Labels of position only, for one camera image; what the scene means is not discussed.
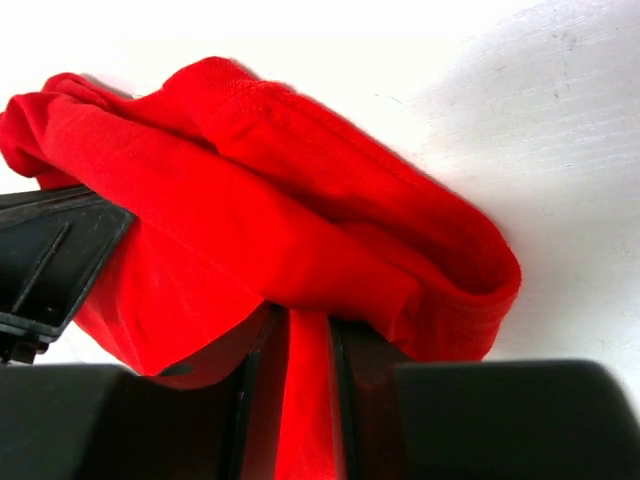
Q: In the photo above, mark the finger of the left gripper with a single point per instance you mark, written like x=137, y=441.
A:
x=54, y=246

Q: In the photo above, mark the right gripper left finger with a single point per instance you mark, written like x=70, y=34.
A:
x=104, y=422

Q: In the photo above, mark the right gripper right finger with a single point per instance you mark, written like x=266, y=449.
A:
x=395, y=418

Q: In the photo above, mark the red t shirt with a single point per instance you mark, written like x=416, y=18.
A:
x=247, y=193

